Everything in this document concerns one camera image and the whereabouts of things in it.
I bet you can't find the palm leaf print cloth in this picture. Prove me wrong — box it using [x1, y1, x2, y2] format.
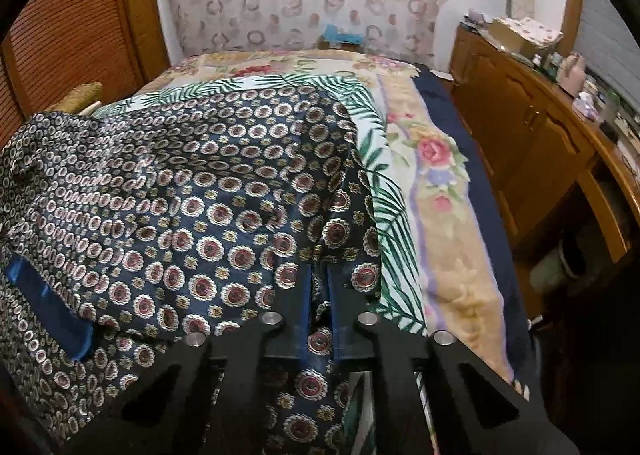
[93, 72, 427, 336]

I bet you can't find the pink kettle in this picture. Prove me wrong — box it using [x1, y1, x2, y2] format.
[556, 52, 586, 97]

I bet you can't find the teal cloth on box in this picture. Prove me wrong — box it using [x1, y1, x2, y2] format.
[317, 24, 363, 53]

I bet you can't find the wooden sideboard cabinet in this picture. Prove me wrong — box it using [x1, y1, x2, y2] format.
[449, 26, 639, 261]

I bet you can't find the navy bed sheet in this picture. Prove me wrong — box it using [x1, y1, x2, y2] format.
[413, 65, 544, 405]

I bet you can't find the golden brown patterned folded blanket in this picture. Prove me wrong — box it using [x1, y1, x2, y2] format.
[46, 81, 103, 114]

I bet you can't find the grey window blind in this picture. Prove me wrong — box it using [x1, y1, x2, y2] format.
[574, 0, 640, 114]

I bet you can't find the navy patterned satin pajama top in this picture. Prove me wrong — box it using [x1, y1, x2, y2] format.
[1, 85, 381, 454]

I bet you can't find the wooden louvered wardrobe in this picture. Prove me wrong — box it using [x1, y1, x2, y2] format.
[1, 0, 169, 142]

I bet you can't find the cardboard box on sideboard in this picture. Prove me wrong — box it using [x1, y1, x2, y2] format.
[488, 17, 563, 59]

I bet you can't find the floral bed blanket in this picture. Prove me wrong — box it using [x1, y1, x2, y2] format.
[142, 50, 514, 380]

